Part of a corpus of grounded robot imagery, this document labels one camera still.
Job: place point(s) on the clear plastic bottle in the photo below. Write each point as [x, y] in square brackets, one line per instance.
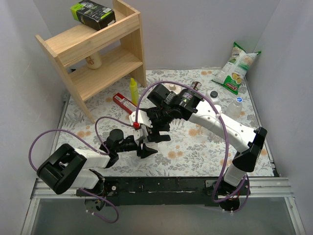
[152, 145]
[234, 109]

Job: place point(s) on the green chips bag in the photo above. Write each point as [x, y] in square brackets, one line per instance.
[233, 72]

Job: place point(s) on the floral table mat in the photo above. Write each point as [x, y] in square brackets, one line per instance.
[186, 154]

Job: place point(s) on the beige cup on shelf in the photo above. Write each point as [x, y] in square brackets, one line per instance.
[94, 61]

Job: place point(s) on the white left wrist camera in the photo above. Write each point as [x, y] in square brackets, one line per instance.
[140, 135]

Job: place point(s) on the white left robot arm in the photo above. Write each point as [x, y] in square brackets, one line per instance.
[72, 167]

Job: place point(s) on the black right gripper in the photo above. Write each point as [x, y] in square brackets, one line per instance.
[159, 128]

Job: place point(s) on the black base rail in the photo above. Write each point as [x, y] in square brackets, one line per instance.
[157, 190]

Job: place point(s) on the blue white cap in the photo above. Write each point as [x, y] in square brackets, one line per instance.
[239, 99]

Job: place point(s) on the aluminium frame rail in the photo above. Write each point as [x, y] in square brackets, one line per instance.
[259, 187]

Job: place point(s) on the wooden shelf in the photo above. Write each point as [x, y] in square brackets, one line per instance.
[74, 45]

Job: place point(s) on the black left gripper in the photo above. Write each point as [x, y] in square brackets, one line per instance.
[141, 147]

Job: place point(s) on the red white box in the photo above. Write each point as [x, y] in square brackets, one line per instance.
[124, 103]

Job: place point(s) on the clear bottle with label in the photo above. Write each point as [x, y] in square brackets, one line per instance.
[205, 132]

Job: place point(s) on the yellow spray bottle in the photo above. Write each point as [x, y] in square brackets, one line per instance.
[134, 91]

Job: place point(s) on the black green box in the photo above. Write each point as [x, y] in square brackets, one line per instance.
[93, 15]

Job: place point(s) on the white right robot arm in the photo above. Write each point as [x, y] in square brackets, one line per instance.
[194, 107]

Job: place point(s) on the brown snack packet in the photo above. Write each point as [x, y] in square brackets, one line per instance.
[196, 85]

